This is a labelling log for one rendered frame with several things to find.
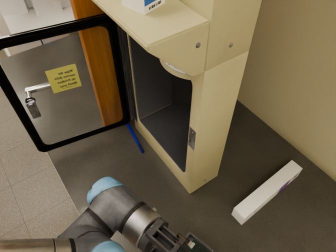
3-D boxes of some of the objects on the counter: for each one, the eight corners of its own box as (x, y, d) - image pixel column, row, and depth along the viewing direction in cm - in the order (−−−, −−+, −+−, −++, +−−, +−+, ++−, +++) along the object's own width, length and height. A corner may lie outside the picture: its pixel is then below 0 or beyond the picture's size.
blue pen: (128, 124, 106) (128, 122, 105) (144, 152, 98) (144, 150, 97) (126, 125, 105) (125, 123, 105) (141, 153, 97) (141, 151, 97)
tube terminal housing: (190, 98, 114) (213, -192, 55) (249, 155, 97) (376, -179, 38) (135, 127, 105) (92, -186, 46) (190, 194, 88) (235, -165, 29)
